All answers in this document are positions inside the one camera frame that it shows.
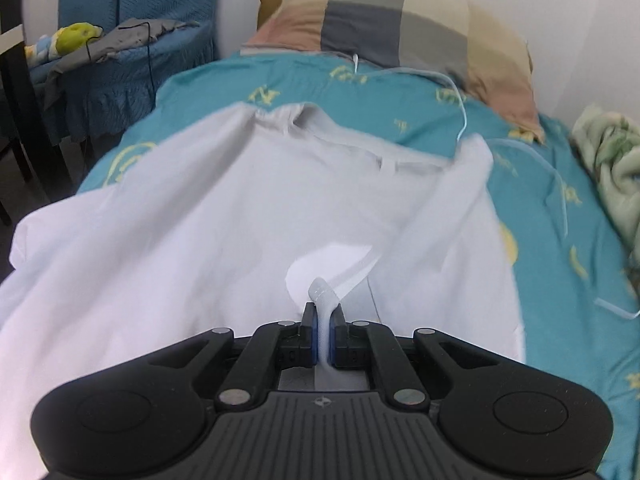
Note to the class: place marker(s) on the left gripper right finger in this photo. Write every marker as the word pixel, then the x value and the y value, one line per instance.
pixel 373 348

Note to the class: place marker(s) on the yellow green plush toy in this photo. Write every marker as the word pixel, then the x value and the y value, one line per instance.
pixel 63 42

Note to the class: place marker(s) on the dark wooden desk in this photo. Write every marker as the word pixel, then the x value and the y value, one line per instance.
pixel 23 108

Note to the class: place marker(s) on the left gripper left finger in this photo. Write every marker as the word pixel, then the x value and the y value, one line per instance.
pixel 257 362

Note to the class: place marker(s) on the grey cloth on chair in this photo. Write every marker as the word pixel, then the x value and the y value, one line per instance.
pixel 131 34

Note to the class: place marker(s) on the light green blanket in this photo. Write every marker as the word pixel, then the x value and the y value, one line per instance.
pixel 608 144

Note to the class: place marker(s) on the blue covered chair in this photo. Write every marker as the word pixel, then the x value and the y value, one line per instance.
pixel 108 97

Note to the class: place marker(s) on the white t-shirt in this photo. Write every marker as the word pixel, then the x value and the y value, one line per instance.
pixel 237 221

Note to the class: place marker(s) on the plaid pillow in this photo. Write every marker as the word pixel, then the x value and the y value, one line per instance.
pixel 484 57

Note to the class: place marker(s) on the teal patterned bed sheet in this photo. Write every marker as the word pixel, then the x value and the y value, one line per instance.
pixel 580 312

